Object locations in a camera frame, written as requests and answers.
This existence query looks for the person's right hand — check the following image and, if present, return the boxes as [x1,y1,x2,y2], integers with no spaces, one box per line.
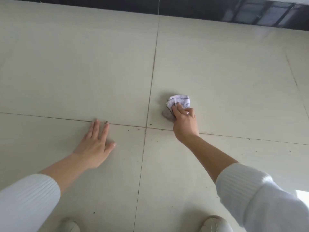
[171,102,200,143]

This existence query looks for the person's left hand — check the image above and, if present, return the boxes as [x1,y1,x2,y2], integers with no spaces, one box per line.
[72,119,117,169]

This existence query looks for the grey wiping rag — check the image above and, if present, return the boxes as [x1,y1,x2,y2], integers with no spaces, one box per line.
[161,94,192,124]

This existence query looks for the person's left forearm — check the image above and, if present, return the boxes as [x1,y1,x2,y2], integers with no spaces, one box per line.
[0,153,87,232]

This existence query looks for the person's right forearm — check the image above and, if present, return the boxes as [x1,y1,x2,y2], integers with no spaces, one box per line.
[184,135,309,232]

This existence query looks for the person's right white shoe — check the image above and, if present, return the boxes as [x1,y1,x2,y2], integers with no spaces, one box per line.
[199,215,234,232]

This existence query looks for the black baseboard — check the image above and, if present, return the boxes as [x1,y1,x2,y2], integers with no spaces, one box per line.
[24,0,309,32]

